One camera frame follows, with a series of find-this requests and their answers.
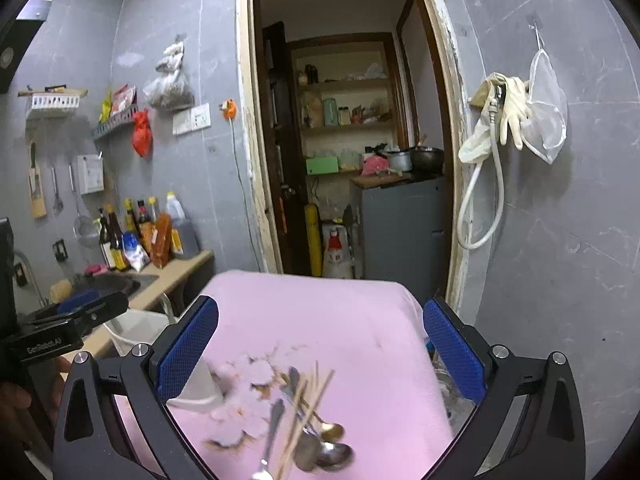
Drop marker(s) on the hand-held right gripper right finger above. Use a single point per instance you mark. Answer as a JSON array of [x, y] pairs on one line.
[[452, 350]]

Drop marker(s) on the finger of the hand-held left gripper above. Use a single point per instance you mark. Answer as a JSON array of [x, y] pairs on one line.
[[77, 299], [100, 310]]

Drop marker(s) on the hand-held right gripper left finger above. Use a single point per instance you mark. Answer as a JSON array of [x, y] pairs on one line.
[[187, 350]]

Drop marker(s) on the white utensil holder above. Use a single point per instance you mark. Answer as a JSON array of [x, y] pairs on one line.
[[205, 385]]

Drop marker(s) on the wooden chopstick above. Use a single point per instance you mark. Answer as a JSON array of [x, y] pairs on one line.
[[315, 385], [310, 412], [297, 410]]

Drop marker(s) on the golden metal spoon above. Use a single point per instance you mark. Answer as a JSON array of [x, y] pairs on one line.
[[332, 430]]

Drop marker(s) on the silver metal spoon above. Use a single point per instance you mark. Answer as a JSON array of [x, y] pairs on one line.
[[336, 455]]

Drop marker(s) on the person's left hand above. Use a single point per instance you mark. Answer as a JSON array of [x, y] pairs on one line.
[[12, 397]]

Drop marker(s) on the yellow sponge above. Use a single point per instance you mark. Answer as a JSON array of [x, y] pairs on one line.
[[61, 291]]

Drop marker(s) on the pink sponge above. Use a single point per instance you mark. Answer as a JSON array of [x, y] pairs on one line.
[[96, 270]]

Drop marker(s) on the white plastic bucket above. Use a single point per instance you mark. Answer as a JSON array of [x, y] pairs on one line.
[[135, 327]]

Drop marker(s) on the metal faucet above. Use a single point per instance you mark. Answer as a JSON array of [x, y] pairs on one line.
[[32, 275]]

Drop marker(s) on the dark soy sauce bottle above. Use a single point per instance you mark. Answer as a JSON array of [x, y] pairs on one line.
[[106, 245], [119, 245]]

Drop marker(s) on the blue white food packet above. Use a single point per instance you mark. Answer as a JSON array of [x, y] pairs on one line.
[[136, 252]]

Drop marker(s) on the metal strainer ladle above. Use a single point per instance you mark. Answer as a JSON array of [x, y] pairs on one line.
[[85, 230]]

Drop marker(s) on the beige kitchen counter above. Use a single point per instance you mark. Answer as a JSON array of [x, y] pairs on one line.
[[175, 272]]

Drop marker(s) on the orange food packet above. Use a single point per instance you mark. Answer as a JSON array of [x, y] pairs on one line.
[[161, 240]]

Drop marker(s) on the yellow cap sauce bottle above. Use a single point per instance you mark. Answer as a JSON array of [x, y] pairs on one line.
[[152, 209], [131, 220]]

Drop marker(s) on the hanging metal utensil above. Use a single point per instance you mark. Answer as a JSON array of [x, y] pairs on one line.
[[57, 195]]

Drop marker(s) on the red cap sauce bottle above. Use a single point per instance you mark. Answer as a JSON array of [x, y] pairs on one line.
[[143, 212]]

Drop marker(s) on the cooking oil jug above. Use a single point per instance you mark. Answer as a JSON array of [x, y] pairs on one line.
[[182, 230]]

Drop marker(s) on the wooden knife holder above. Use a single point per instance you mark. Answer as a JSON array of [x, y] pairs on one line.
[[36, 190]]

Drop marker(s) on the grey metal cabinet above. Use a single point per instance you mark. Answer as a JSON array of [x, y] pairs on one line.
[[400, 230]]

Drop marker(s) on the pink floral tablecloth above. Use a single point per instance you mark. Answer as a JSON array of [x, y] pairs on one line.
[[325, 320]]

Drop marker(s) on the yellow cylinder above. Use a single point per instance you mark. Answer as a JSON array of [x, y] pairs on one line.
[[313, 240]]

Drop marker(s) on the red plastic bag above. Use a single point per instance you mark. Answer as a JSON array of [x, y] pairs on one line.
[[142, 135]]

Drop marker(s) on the black wok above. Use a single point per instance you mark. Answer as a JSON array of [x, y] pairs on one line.
[[427, 159]]

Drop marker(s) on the yellow snack packet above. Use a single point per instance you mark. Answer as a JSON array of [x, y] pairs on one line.
[[105, 107]]

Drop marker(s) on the silver cooking pot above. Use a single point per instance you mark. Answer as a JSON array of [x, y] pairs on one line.
[[400, 161]]

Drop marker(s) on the pink cloth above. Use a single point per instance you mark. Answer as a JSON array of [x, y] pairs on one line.
[[375, 165]]

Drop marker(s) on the red snack packet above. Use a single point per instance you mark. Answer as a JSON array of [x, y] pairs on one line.
[[122, 100]]

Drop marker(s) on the cream rubber glove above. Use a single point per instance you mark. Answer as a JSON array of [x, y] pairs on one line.
[[515, 110], [475, 135]]

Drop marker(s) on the green box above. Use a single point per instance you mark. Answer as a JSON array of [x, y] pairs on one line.
[[322, 165]]

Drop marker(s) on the clear hanging plastic bag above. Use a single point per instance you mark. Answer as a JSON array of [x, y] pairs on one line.
[[170, 87]]

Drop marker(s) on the dark brown wooden door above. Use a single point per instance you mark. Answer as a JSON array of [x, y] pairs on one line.
[[277, 135]]

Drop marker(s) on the wooden storage shelf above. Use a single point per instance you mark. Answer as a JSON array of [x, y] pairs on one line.
[[350, 130]]

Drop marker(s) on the white mesh bag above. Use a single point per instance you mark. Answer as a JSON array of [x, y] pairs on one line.
[[547, 115]]

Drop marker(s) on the black range hood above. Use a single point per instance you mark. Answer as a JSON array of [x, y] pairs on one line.
[[20, 50]]

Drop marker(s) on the teal canister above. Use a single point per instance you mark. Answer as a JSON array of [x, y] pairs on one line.
[[330, 112]]

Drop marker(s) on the black wall socket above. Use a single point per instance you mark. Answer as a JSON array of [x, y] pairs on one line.
[[60, 250]]

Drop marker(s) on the white wall box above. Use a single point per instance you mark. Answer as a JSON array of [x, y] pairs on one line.
[[90, 175]]

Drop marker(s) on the grey wall rack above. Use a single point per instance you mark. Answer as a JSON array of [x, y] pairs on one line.
[[112, 127]]

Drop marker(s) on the white basket wall shelf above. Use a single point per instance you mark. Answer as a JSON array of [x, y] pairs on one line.
[[52, 101]]

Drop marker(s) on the white wall socket plate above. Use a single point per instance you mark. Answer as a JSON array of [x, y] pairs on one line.
[[192, 119]]

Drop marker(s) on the worn wooden door frame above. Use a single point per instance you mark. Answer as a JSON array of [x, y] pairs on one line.
[[245, 110]]

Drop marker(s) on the small wall hook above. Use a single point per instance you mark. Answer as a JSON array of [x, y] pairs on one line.
[[536, 23]]

